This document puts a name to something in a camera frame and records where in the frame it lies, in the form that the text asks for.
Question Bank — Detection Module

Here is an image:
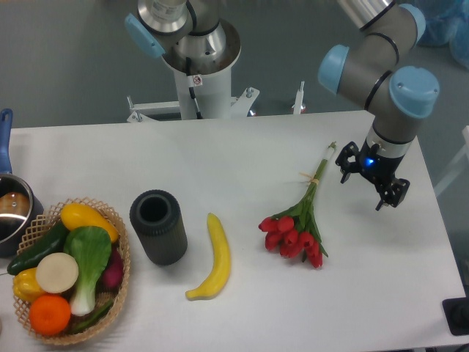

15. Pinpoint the purple red onion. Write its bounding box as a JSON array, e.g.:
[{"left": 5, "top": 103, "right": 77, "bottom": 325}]
[{"left": 101, "top": 248, "right": 124, "bottom": 289}]

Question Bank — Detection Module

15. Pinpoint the white frame at right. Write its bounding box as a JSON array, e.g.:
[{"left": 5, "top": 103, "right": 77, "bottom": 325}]
[{"left": 434, "top": 125, "right": 468, "bottom": 197}]

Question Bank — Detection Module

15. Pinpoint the yellow squash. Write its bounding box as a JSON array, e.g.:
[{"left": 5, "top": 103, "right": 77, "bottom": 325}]
[{"left": 60, "top": 203, "right": 119, "bottom": 243}]

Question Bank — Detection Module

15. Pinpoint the red tulip bouquet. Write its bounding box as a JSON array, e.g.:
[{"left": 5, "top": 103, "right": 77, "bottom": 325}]
[{"left": 258, "top": 142, "right": 336, "bottom": 269}]

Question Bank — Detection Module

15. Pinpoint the green chili pepper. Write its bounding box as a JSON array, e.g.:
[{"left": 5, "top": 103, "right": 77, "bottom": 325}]
[{"left": 69, "top": 300, "right": 114, "bottom": 334}]

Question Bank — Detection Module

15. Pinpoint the yellow bell pepper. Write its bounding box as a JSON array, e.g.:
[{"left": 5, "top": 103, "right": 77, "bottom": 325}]
[{"left": 13, "top": 268, "right": 46, "bottom": 303}]

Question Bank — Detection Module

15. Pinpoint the dark grey ribbed vase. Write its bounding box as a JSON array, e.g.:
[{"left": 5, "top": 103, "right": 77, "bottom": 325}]
[{"left": 130, "top": 190, "right": 188, "bottom": 266}]

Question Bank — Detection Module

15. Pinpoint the yellow banana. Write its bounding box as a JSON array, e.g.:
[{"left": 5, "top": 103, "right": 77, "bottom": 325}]
[{"left": 185, "top": 213, "right": 232, "bottom": 301}]

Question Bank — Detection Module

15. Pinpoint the blue handled saucepan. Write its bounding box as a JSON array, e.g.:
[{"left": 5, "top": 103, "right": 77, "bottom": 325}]
[{"left": 1, "top": 109, "right": 44, "bottom": 258}]

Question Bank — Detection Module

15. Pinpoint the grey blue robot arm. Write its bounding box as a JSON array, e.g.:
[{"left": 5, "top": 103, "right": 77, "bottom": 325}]
[{"left": 125, "top": 1, "right": 440, "bottom": 207}]

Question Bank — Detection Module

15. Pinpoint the white round radish slice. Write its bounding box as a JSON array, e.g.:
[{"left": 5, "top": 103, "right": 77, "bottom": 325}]
[{"left": 35, "top": 252, "right": 78, "bottom": 294}]

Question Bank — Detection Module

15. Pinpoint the green cucumber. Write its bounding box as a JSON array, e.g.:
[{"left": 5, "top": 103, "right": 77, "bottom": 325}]
[{"left": 7, "top": 221, "right": 70, "bottom": 276}]

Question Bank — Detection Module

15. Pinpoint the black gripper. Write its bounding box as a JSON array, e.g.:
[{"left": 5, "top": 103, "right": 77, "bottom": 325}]
[{"left": 336, "top": 137, "right": 410, "bottom": 210}]

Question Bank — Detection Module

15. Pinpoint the black device at table edge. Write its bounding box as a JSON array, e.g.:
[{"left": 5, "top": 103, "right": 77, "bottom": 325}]
[{"left": 442, "top": 297, "right": 468, "bottom": 336}]

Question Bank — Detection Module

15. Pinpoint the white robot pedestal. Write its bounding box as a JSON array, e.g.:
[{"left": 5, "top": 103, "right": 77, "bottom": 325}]
[{"left": 126, "top": 18, "right": 307, "bottom": 124}]

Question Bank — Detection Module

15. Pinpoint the woven wicker basket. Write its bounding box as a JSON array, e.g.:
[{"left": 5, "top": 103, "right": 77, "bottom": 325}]
[{"left": 13, "top": 197, "right": 130, "bottom": 346}]

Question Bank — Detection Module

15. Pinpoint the green bok choy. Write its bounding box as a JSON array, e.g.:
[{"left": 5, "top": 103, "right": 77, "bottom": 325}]
[{"left": 64, "top": 226, "right": 111, "bottom": 316}]

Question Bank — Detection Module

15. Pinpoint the orange fruit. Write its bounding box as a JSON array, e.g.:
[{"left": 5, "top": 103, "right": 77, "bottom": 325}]
[{"left": 29, "top": 295, "right": 71, "bottom": 336}]

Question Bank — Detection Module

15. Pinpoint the black cable on pedestal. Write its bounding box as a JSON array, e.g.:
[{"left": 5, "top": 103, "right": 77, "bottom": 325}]
[{"left": 184, "top": 56, "right": 203, "bottom": 120}]

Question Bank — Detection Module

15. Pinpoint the blue plastic bag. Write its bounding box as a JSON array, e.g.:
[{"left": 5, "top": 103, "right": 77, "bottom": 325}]
[{"left": 413, "top": 1, "right": 468, "bottom": 69}]

